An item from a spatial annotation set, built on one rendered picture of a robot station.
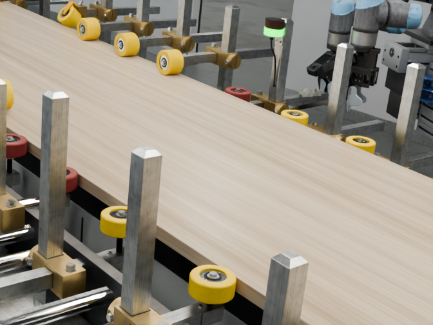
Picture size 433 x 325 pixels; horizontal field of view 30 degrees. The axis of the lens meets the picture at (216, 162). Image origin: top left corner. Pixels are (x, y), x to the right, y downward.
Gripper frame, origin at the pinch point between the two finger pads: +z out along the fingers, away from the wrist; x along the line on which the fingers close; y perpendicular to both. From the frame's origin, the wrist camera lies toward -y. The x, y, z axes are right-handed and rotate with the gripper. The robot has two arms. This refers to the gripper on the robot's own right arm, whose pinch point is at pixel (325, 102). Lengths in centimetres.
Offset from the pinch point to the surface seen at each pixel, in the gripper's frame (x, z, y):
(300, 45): 209, 45, 208
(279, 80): -5.8, -12.7, -29.8
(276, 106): -6.6, -4.4, -30.7
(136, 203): -85, -26, -139
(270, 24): -5.2, -30.6, -35.7
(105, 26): 73, -14, -43
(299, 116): -28, -9, -42
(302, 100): -1.5, -2.6, -13.3
